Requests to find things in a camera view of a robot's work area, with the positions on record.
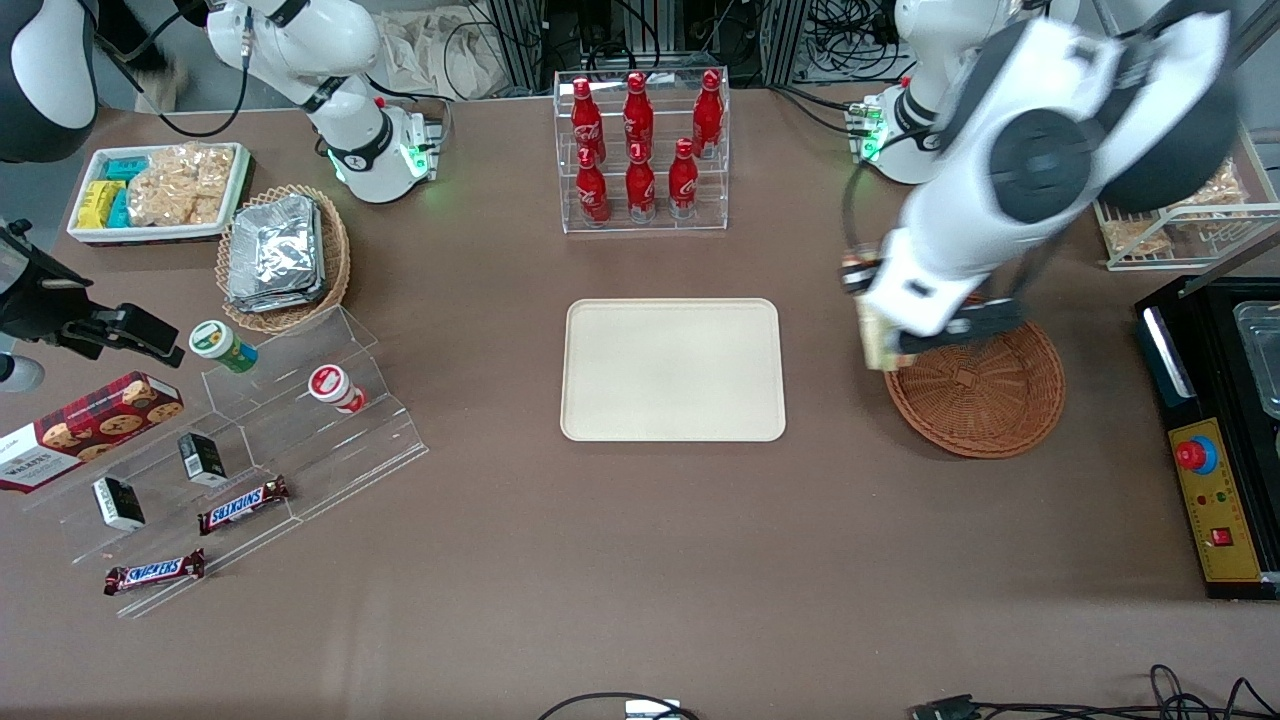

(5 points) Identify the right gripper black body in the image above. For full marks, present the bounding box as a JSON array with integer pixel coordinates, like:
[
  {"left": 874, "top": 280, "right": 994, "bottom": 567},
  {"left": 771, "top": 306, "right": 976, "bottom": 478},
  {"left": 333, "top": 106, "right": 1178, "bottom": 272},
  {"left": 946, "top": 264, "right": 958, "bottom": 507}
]
[{"left": 0, "top": 220, "right": 96, "bottom": 346}]

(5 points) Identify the triangle sandwich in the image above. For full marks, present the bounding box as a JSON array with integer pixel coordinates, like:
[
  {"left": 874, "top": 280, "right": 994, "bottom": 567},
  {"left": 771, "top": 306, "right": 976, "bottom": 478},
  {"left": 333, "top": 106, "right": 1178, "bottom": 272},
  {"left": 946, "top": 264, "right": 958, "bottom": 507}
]
[{"left": 857, "top": 294, "right": 919, "bottom": 374}]

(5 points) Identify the white rectangular snack tray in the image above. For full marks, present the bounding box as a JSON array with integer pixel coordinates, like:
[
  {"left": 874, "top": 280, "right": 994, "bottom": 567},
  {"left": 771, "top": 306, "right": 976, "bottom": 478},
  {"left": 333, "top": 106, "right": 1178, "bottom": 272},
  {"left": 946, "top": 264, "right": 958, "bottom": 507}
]
[{"left": 66, "top": 142, "right": 252, "bottom": 246}]

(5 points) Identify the round brown wicker basket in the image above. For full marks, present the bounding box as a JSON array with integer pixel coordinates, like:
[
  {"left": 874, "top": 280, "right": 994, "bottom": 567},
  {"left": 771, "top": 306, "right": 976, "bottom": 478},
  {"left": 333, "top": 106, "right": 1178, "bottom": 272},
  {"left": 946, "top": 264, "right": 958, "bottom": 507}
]
[{"left": 882, "top": 292, "right": 1067, "bottom": 460}]

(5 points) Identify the beige plastic tray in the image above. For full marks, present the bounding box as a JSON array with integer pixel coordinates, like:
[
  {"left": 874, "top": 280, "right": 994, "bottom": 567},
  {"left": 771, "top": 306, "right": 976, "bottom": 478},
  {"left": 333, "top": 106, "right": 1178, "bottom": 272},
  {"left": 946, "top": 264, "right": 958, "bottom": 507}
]
[{"left": 559, "top": 297, "right": 788, "bottom": 444}]

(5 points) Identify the oval brown wicker basket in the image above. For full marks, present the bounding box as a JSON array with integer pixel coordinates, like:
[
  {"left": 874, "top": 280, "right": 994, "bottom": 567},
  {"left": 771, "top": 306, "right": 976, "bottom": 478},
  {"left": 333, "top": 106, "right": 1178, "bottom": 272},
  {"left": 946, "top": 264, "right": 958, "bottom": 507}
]
[{"left": 215, "top": 184, "right": 352, "bottom": 335}]

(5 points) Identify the green lid snack cup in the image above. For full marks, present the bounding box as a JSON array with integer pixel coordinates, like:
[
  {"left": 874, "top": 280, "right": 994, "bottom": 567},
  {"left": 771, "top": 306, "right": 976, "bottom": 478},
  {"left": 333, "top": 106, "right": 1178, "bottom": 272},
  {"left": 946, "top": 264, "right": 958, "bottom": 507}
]
[{"left": 188, "top": 319, "right": 259, "bottom": 375}]

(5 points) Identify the red tartan cookie box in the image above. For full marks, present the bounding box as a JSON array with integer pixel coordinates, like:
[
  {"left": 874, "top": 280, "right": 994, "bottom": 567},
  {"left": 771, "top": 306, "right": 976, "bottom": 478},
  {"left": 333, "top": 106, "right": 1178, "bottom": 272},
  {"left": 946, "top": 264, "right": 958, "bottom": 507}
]
[{"left": 0, "top": 370, "right": 187, "bottom": 494}]

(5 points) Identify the yellow snack pack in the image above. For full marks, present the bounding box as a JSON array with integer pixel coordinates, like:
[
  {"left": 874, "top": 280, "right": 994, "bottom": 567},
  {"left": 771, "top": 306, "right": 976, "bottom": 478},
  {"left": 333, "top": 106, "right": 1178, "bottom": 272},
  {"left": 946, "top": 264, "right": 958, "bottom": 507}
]
[{"left": 77, "top": 180, "right": 127, "bottom": 231}]

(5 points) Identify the rice cracker bag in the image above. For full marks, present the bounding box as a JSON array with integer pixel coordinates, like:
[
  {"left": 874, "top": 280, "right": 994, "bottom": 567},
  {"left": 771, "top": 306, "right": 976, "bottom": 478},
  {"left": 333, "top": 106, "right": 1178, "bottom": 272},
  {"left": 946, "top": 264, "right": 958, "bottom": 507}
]
[
  {"left": 126, "top": 172, "right": 227, "bottom": 228},
  {"left": 148, "top": 143, "right": 237, "bottom": 196}
]

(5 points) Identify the small black box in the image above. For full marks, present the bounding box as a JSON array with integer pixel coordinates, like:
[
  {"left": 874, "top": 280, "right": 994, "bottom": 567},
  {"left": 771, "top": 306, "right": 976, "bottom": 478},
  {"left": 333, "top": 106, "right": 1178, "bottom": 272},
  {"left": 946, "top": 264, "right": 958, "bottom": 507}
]
[
  {"left": 177, "top": 431, "right": 229, "bottom": 489},
  {"left": 91, "top": 476, "right": 147, "bottom": 533}
]

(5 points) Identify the silver foil packet stack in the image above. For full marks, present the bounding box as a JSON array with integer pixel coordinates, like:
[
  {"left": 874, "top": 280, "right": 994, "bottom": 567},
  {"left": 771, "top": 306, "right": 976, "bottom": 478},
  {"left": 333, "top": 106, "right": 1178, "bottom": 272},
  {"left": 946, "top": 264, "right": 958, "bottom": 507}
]
[{"left": 226, "top": 194, "right": 328, "bottom": 315}]

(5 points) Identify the red cola bottle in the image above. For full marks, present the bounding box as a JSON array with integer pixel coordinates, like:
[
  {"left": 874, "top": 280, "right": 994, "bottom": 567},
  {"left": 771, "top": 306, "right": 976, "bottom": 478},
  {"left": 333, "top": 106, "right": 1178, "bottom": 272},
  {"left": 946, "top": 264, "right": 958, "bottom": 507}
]
[
  {"left": 570, "top": 77, "right": 607, "bottom": 166},
  {"left": 575, "top": 147, "right": 611, "bottom": 226},
  {"left": 625, "top": 143, "right": 658, "bottom": 223},
  {"left": 622, "top": 71, "right": 655, "bottom": 161},
  {"left": 692, "top": 69, "right": 724, "bottom": 161},
  {"left": 667, "top": 138, "right": 700, "bottom": 220}
]

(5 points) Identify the brown Snickers bar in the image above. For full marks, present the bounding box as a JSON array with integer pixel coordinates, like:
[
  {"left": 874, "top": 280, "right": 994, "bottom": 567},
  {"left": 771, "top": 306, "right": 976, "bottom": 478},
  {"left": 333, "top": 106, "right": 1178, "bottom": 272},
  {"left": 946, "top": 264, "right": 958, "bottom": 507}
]
[
  {"left": 103, "top": 548, "right": 207, "bottom": 598},
  {"left": 196, "top": 475, "right": 292, "bottom": 537}
]

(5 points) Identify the red lid snack cup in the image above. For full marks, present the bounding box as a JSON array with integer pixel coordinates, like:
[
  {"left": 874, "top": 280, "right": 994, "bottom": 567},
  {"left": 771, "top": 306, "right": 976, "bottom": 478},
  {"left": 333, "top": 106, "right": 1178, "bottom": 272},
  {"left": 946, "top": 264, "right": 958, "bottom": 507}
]
[{"left": 307, "top": 364, "right": 367, "bottom": 415}]

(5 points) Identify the clear bag of fried snacks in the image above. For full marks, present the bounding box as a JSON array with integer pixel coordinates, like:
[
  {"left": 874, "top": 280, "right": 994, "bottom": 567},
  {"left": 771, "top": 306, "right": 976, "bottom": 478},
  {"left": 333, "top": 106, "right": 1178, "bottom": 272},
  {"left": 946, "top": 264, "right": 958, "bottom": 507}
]
[
  {"left": 1165, "top": 158, "right": 1248, "bottom": 211},
  {"left": 1100, "top": 218, "right": 1173, "bottom": 258}
]

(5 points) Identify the clear acrylic step display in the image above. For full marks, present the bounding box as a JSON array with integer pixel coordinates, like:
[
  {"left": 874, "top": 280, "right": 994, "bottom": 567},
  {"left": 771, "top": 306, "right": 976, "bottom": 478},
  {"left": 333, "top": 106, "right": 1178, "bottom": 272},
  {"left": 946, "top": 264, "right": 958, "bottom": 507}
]
[{"left": 18, "top": 304, "right": 431, "bottom": 621}]

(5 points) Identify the clear acrylic bottle rack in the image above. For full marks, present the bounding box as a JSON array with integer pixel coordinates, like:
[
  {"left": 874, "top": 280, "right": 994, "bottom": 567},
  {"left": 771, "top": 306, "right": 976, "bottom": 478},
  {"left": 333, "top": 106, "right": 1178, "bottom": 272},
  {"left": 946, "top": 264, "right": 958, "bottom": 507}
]
[{"left": 552, "top": 67, "right": 731, "bottom": 235}]

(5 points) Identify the clear plastic container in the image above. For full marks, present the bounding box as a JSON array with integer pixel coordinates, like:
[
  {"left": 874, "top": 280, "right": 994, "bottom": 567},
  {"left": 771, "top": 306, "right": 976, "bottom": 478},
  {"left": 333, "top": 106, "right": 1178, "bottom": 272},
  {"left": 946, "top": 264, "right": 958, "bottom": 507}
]
[{"left": 1233, "top": 298, "right": 1280, "bottom": 421}]

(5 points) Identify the black machine with yellow panel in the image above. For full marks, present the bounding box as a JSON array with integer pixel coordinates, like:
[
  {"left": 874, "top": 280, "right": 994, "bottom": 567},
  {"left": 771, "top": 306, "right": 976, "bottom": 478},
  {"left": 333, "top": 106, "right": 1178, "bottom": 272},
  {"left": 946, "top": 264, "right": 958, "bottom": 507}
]
[{"left": 1134, "top": 272, "right": 1280, "bottom": 602}]

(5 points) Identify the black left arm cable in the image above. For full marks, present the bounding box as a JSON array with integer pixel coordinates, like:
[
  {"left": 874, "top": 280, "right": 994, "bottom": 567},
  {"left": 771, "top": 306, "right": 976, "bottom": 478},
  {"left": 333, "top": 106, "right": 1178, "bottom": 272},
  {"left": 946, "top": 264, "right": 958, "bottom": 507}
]
[{"left": 840, "top": 125, "right": 941, "bottom": 263}]

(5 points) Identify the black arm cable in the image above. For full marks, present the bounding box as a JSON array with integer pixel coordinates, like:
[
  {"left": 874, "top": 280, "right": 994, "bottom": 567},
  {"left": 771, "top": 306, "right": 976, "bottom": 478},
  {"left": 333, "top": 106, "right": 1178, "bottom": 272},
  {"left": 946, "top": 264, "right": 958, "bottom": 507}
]
[
  {"left": 840, "top": 125, "right": 941, "bottom": 263},
  {"left": 92, "top": 0, "right": 253, "bottom": 140}
]

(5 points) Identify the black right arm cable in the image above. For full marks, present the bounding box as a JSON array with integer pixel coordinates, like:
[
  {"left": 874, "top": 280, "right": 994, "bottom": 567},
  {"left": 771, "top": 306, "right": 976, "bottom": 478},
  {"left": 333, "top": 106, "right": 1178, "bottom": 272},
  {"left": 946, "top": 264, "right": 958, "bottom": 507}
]
[{"left": 92, "top": 0, "right": 253, "bottom": 140}]

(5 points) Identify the black cable tangle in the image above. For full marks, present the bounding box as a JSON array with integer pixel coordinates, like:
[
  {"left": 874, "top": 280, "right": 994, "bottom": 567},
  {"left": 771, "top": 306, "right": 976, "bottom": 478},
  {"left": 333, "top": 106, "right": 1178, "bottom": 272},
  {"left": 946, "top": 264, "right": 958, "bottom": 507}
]
[{"left": 808, "top": 0, "right": 903, "bottom": 83}]

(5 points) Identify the aluminium frame post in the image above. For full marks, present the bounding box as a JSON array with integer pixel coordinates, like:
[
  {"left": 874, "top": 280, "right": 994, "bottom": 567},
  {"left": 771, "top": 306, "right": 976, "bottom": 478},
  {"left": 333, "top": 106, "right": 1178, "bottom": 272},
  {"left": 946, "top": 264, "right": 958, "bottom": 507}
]
[
  {"left": 482, "top": 0, "right": 549, "bottom": 97},
  {"left": 758, "top": 0, "right": 813, "bottom": 88}
]

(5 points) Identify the white wire basket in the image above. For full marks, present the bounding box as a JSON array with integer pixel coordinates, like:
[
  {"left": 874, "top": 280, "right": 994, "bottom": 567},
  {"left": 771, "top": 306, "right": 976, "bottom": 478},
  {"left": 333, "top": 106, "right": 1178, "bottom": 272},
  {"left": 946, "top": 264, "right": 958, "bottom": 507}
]
[{"left": 1093, "top": 125, "right": 1280, "bottom": 273}]

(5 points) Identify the black cable with connector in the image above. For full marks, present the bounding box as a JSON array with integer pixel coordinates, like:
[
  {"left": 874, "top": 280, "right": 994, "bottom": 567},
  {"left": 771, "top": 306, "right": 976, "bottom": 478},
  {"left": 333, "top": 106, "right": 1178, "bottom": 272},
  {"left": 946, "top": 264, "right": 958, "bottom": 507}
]
[{"left": 910, "top": 664, "right": 1280, "bottom": 720}]

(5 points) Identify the black cable with white adapter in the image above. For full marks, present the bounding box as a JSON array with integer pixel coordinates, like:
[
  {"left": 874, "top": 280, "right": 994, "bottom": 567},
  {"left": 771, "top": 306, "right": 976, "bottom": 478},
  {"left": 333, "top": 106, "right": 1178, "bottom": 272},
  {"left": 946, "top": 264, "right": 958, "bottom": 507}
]
[{"left": 536, "top": 691, "right": 703, "bottom": 720}]

